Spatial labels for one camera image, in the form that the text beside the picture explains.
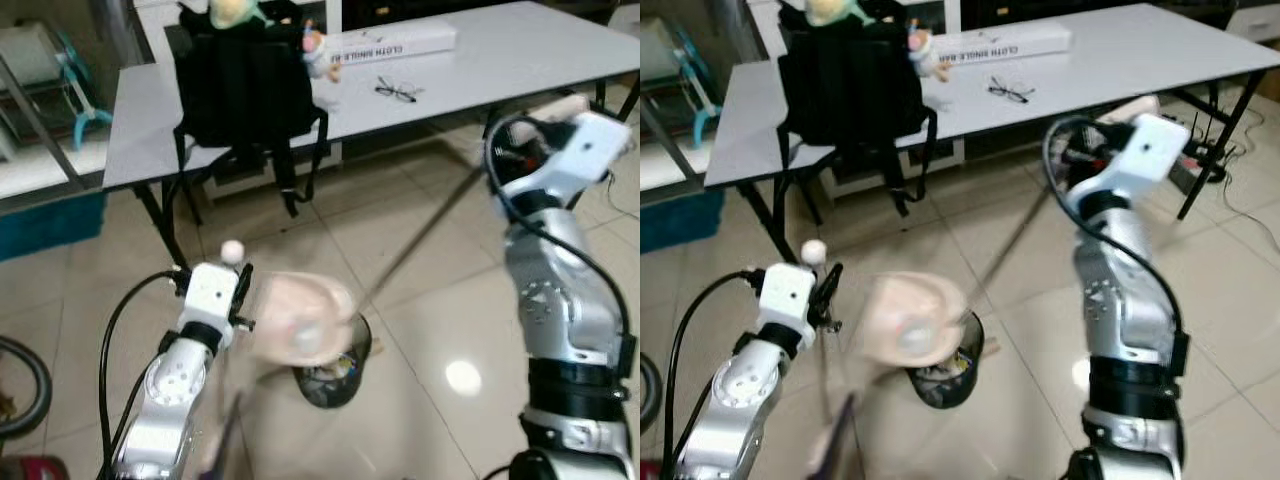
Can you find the cream and green plush toy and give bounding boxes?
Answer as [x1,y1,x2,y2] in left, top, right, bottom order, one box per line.
[805,0,864,27]
[208,0,264,29]

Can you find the black backpack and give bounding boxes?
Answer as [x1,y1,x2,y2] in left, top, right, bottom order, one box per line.
[778,0,939,217]
[175,0,329,217]

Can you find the thin black floor cable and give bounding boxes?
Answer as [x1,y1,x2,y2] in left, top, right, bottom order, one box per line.
[1215,178,1280,243]

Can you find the long white cardboard box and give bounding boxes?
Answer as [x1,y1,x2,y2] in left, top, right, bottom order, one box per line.
[325,22,459,64]
[935,22,1073,64]

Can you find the black mesh waste bin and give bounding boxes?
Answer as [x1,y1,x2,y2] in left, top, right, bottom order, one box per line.
[903,312,987,409]
[290,312,374,409]

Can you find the teal-legged rack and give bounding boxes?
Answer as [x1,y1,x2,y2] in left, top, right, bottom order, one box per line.
[668,22,715,101]
[50,28,114,153]

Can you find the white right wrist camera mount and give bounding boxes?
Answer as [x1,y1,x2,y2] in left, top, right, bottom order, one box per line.
[540,110,634,193]
[1098,113,1192,198]

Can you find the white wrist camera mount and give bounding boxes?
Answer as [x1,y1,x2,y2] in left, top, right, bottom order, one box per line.
[540,110,634,193]
[757,264,817,338]
[1098,113,1192,198]
[180,262,241,336]

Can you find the small doll keychain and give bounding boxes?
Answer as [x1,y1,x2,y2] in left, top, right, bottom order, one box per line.
[908,27,952,84]
[302,25,344,84]

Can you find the paper trash pile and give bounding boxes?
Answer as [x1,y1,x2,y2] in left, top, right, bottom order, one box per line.
[930,357,976,386]
[318,358,363,386]

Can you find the black power strip with plugs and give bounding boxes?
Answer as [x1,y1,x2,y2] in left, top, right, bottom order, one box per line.
[1183,112,1253,183]

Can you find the white table with black legs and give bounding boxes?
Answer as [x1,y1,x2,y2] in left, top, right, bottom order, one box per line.
[703,0,1280,266]
[103,0,641,271]

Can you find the black-framed glasses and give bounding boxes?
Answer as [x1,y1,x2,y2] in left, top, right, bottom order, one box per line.
[988,77,1034,105]
[375,77,420,105]

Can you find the blue storage box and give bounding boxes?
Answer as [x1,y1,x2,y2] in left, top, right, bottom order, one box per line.
[0,190,107,263]
[640,188,724,254]

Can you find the black hose loop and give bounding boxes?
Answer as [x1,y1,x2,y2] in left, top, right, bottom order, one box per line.
[640,355,664,433]
[0,335,54,441]

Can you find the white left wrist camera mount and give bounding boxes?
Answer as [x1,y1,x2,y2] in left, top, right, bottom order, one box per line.
[180,262,241,336]
[757,264,817,338]

